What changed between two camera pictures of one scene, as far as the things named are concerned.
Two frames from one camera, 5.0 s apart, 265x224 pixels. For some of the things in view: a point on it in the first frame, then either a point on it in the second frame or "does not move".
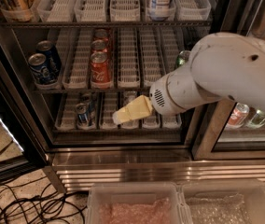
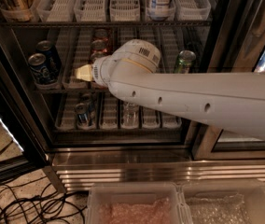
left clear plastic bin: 134,203 does not move
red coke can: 102,35 does not move
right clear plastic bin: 229,202 does not move
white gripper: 159,97 → 99,73
